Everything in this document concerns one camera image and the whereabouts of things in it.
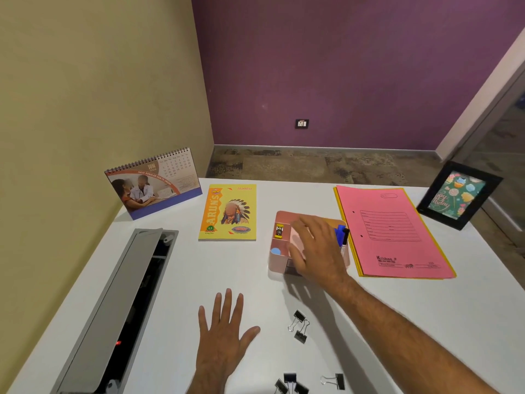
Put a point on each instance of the person's left hand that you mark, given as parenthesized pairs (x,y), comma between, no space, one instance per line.
(219,348)

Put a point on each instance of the person's right hand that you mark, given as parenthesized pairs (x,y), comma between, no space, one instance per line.
(322,254)

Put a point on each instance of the person's right fingers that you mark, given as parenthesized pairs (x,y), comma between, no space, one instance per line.
(309,231)

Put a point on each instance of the person's left middle finger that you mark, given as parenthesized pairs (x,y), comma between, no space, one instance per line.
(228,308)

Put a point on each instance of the person's left little finger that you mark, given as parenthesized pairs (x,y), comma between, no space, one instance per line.
(202,322)

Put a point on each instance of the person's left thumb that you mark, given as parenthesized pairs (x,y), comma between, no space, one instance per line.
(250,337)

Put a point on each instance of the person's right forearm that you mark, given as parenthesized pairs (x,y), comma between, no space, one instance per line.
(406,340)

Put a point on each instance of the person's left forearm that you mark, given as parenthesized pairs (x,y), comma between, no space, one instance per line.
(205,386)

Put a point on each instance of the yellow pencil sharpener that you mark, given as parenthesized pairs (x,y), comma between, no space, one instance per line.
(280,232)

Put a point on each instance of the black marker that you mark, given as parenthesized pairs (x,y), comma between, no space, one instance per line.
(345,242)

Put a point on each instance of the light blue round eraser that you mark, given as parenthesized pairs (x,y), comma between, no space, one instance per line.
(277,252)

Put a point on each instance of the pink desk organizer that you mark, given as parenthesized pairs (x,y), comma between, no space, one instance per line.
(283,264)

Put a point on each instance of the black binder clip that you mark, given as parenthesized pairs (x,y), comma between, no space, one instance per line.
(338,381)
(289,378)
(300,315)
(300,337)
(301,389)
(280,387)

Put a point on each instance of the yellow file folder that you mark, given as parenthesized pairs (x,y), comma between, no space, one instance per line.
(357,262)

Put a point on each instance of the pink file folder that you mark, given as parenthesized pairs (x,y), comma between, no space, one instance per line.
(389,229)

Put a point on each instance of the yellow notebook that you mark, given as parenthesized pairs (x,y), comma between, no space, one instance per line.
(227,213)

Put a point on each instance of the grey skirting board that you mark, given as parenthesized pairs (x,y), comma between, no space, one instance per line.
(324,148)

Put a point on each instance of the spiral desk calendar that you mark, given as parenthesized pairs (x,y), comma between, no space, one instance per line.
(154,188)

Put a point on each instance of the glass door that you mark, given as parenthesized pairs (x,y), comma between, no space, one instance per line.
(504,159)

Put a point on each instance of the black wall socket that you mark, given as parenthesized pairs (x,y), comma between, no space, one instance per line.
(302,123)

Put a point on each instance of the black picture frame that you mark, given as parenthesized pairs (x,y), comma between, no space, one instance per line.
(457,196)

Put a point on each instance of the white door frame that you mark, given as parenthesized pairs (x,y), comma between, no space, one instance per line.
(475,98)

